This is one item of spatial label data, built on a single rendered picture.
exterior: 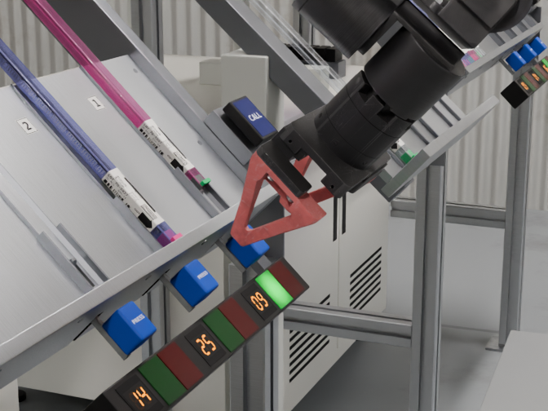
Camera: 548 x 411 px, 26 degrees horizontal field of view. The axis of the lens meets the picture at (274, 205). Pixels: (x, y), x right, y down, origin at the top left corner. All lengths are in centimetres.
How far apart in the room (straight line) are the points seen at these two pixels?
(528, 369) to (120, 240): 38
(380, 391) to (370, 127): 165
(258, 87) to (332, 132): 55
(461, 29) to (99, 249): 33
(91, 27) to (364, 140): 42
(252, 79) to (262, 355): 36
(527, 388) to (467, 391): 146
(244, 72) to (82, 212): 52
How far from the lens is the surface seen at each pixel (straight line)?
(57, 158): 98
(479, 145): 386
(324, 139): 88
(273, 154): 86
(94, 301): 85
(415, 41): 85
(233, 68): 143
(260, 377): 124
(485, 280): 317
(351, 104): 87
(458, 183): 390
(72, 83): 108
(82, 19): 121
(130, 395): 87
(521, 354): 112
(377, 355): 266
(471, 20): 84
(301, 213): 85
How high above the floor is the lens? 102
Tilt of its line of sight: 15 degrees down
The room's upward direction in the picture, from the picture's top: straight up
